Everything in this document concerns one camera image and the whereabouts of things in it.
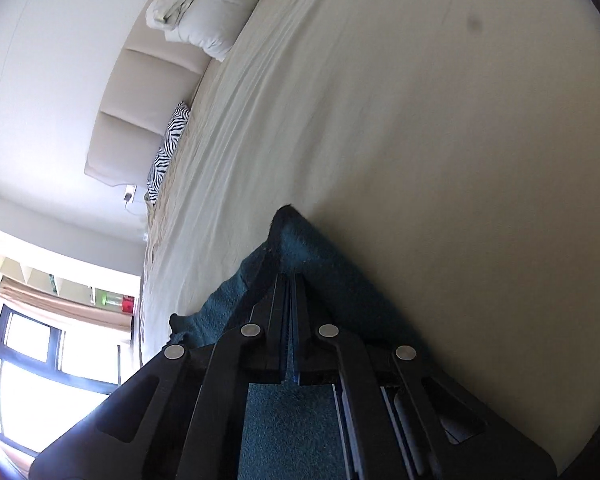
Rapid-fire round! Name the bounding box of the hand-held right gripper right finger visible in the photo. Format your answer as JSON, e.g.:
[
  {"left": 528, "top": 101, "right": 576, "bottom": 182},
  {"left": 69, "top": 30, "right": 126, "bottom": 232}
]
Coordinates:
[{"left": 292, "top": 274, "right": 558, "bottom": 480}]

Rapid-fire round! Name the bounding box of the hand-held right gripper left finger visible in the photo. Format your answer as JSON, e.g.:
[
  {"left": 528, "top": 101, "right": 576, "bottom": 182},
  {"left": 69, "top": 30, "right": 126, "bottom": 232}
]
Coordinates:
[{"left": 29, "top": 274, "right": 291, "bottom": 480}]

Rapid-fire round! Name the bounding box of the dark green sweater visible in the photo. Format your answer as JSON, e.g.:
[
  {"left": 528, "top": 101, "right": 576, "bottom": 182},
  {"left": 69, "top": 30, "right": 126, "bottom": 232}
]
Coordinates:
[{"left": 169, "top": 204, "right": 433, "bottom": 480}]

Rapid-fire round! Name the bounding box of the green bottle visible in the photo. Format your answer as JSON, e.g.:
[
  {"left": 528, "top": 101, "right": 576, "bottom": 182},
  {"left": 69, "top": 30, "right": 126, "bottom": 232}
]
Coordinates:
[{"left": 96, "top": 290, "right": 124, "bottom": 312}]

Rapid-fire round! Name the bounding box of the beige curtain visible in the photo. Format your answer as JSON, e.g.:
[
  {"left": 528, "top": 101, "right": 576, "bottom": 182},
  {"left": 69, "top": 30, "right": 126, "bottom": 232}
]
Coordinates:
[{"left": 0, "top": 280, "right": 134, "bottom": 335}]

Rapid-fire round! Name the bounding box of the black framed window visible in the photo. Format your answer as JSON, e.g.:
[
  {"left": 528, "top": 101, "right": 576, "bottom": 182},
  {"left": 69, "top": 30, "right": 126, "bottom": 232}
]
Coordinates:
[{"left": 0, "top": 307, "right": 127, "bottom": 461}]

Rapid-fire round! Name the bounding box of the zebra print pillow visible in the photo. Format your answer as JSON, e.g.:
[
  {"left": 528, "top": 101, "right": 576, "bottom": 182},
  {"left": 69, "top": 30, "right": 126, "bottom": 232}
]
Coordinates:
[{"left": 146, "top": 101, "right": 192, "bottom": 207}]

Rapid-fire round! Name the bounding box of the bed with beige sheet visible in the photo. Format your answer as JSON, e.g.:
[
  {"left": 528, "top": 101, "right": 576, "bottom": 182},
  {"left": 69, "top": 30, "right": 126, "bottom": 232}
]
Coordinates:
[{"left": 139, "top": 0, "right": 600, "bottom": 480}]

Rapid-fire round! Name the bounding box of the beige padded headboard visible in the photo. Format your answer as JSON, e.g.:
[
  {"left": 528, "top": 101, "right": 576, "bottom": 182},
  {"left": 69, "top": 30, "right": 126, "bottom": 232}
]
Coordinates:
[{"left": 84, "top": 25, "right": 216, "bottom": 192}]

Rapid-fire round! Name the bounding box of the folded white duvet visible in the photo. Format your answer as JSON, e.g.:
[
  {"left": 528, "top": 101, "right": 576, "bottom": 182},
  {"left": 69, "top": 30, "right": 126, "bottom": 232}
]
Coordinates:
[{"left": 145, "top": 0, "right": 282, "bottom": 63}]

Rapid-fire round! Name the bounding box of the white wall shelf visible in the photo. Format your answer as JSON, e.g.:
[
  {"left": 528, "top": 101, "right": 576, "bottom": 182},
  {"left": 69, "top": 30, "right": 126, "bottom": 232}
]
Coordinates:
[{"left": 2, "top": 255, "right": 142, "bottom": 317}]

